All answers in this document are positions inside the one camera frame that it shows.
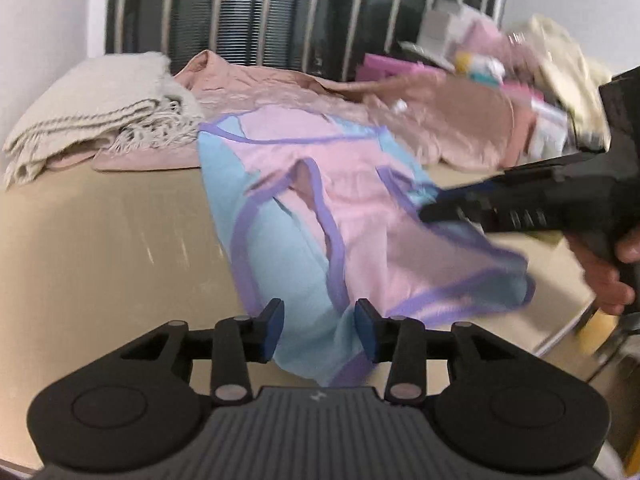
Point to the bright pink box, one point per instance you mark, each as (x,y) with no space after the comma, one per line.
(385,66)

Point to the beige fringed blanket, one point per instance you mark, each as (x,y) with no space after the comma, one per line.
(90,105)

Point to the white box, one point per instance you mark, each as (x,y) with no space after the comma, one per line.
(440,30)

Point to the brownish pink garment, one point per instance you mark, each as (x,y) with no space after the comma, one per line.
(460,110)

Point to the yellow object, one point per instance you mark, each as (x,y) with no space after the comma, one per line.
(600,332)

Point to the dusty pink cloth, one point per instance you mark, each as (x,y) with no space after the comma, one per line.
(260,85)

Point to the pink and blue garment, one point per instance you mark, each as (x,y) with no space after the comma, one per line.
(350,210)

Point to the person's right hand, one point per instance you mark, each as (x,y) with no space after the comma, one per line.
(602,280)

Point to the pale pink pouch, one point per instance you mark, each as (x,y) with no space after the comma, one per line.
(485,37)

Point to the cream cloth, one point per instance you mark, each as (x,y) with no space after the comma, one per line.
(565,70)

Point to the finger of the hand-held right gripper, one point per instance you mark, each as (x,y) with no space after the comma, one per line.
(460,207)

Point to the salmon pink cloth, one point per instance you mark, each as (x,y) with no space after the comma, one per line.
(522,125)

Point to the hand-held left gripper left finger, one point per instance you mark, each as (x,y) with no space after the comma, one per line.
(269,332)

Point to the dark slatted headboard rail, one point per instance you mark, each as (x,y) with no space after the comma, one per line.
(260,10)

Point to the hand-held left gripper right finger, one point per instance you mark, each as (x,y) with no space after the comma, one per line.
(366,334)

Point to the colourful toy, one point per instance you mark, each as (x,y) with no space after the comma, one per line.
(480,67)

